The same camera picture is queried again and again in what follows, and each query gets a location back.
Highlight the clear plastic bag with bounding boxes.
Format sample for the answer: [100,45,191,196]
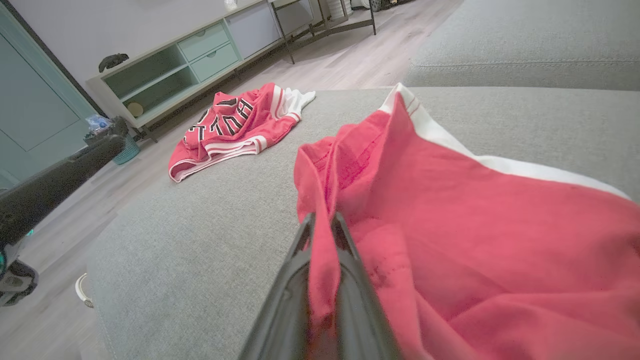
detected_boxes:
[86,114,114,134]

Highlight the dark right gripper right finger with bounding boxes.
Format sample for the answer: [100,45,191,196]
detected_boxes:
[330,212,401,360]

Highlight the red number 23 jersey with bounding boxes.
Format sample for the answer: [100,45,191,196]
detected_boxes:
[168,82,317,183]

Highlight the white ring on floor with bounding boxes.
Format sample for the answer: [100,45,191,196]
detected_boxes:
[75,273,95,309]

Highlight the teal waste basket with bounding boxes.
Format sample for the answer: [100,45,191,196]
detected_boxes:
[112,134,141,166]

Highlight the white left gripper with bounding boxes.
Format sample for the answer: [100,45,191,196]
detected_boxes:
[0,131,127,307]

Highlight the black object on cabinet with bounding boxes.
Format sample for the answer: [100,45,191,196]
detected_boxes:
[98,53,130,73]

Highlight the white and green TV cabinet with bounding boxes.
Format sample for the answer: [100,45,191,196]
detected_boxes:
[86,0,321,129]

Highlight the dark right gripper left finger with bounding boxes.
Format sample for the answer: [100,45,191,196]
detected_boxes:
[240,212,316,360]

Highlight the teal door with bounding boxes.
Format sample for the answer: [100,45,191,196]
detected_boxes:
[0,0,105,193]

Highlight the red shorts with white stripe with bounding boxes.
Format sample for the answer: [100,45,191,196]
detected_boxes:
[294,82,640,360]

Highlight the black-legged coffee table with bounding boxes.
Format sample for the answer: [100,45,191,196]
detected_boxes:
[270,0,377,65]

